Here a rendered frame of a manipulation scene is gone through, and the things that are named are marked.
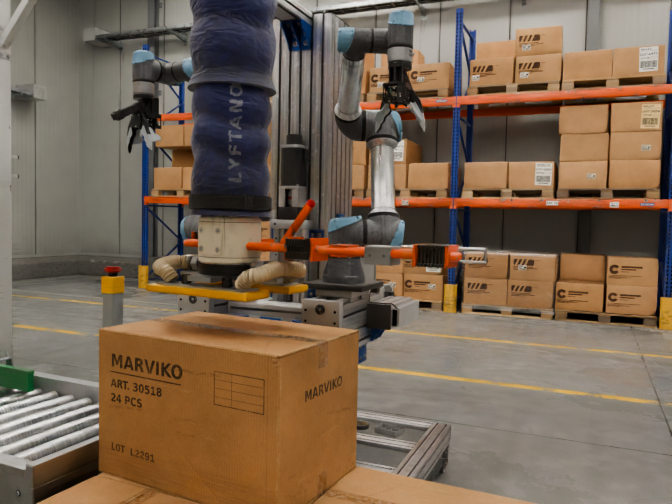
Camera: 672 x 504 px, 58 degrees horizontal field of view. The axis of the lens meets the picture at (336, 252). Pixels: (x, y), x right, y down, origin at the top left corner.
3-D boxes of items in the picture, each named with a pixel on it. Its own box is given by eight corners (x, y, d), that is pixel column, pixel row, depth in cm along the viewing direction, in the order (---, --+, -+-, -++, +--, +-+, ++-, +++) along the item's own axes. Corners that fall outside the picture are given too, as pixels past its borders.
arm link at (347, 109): (330, 123, 232) (338, 16, 190) (359, 124, 233) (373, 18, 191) (330, 146, 227) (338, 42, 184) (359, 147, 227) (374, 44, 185)
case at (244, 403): (98, 471, 169) (98, 328, 167) (196, 429, 204) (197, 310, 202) (277, 527, 140) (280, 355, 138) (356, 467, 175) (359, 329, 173)
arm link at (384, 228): (360, 256, 219) (359, 118, 232) (401, 257, 219) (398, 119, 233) (363, 248, 207) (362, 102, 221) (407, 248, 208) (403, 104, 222)
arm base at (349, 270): (332, 278, 225) (332, 251, 224) (370, 281, 219) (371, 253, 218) (315, 282, 211) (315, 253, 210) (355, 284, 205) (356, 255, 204)
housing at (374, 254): (362, 264, 145) (363, 245, 145) (375, 263, 151) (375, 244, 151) (389, 266, 142) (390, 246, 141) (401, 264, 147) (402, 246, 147)
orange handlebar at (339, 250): (151, 247, 179) (151, 235, 179) (219, 244, 205) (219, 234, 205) (457, 265, 134) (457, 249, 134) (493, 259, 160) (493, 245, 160)
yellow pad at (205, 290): (145, 291, 165) (145, 272, 165) (172, 288, 174) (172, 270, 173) (245, 302, 148) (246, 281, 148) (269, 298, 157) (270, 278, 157)
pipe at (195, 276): (151, 277, 167) (151, 256, 166) (212, 271, 188) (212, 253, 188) (251, 286, 150) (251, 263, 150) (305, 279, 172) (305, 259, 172)
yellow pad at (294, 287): (194, 285, 182) (194, 268, 181) (216, 283, 190) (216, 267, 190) (289, 294, 165) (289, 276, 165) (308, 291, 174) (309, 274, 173)
